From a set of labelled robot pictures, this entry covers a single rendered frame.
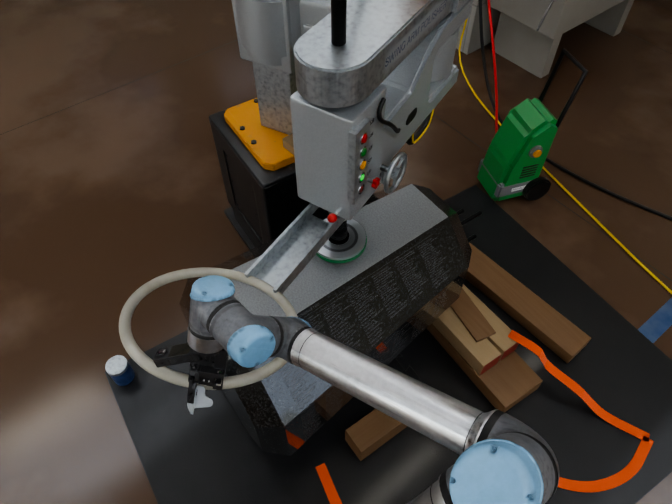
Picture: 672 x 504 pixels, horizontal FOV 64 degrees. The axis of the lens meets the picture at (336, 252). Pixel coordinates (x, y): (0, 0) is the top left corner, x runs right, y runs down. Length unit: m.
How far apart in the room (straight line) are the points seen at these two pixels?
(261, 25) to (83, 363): 1.84
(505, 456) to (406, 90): 1.34
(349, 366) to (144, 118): 3.36
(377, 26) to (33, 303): 2.43
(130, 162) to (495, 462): 3.39
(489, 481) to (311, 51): 1.12
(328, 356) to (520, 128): 2.38
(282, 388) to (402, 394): 0.99
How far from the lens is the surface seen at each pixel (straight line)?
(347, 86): 1.48
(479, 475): 0.84
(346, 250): 2.05
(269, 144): 2.61
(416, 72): 1.92
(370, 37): 1.58
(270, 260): 1.79
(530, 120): 3.28
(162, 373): 1.40
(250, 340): 1.09
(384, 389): 1.07
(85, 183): 3.87
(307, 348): 1.16
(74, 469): 2.82
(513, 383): 2.72
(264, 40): 2.32
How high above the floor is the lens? 2.47
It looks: 52 degrees down
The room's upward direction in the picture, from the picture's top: straight up
